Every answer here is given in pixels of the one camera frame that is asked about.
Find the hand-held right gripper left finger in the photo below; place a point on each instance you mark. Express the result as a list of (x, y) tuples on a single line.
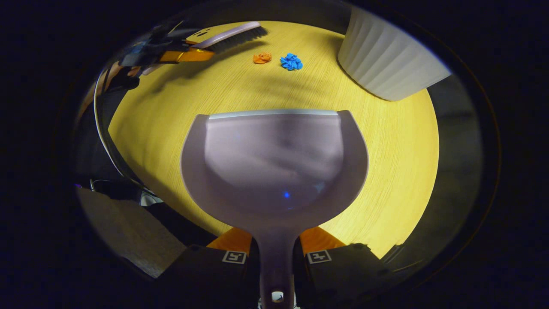
[(214, 279)]

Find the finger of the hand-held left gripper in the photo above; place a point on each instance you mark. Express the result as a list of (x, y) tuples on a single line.
[(188, 56)]

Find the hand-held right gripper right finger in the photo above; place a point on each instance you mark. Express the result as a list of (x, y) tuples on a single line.
[(339, 279)]

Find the light purple small broom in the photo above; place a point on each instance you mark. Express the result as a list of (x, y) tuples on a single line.
[(231, 32)]

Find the orange paper scrap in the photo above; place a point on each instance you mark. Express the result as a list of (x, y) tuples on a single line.
[(262, 58)]

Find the blue paper scrap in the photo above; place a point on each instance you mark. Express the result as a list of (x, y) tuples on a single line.
[(291, 62)]

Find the light purple dustpan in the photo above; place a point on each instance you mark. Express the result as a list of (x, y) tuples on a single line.
[(274, 171)]

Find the white ribbed garbage bin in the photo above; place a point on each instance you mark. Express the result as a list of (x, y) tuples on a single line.
[(386, 60)]

